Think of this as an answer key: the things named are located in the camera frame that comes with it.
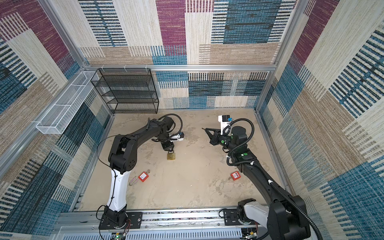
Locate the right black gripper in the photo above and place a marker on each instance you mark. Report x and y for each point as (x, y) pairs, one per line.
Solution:
(214, 138)

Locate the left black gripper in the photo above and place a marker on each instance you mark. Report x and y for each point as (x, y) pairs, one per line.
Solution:
(168, 147)

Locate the brass padlock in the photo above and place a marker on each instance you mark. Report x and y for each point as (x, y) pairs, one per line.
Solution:
(171, 156)

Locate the red padlock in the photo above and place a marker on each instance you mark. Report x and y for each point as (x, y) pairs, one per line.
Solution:
(142, 177)
(235, 176)

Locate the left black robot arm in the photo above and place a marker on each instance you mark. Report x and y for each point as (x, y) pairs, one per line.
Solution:
(123, 158)

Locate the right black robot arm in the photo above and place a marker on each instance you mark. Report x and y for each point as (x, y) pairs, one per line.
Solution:
(283, 218)

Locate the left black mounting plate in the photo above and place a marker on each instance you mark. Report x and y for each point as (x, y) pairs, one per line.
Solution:
(132, 220)

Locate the black mounting plate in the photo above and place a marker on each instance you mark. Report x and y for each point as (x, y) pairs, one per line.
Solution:
(233, 217)
(132, 220)

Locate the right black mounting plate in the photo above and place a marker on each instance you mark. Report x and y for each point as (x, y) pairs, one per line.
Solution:
(233, 217)

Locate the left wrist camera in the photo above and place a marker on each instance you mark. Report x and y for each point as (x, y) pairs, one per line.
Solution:
(178, 137)

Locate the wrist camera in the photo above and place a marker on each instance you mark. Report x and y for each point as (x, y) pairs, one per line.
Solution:
(225, 124)
(178, 137)

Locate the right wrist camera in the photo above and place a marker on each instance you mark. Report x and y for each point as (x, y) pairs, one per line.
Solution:
(225, 124)

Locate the black wire shelf rack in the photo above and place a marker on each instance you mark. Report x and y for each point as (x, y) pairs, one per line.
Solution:
(127, 91)

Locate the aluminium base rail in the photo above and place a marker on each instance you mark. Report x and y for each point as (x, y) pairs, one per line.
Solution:
(162, 224)

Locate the white wire mesh basket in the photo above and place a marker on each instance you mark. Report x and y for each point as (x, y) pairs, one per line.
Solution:
(59, 116)

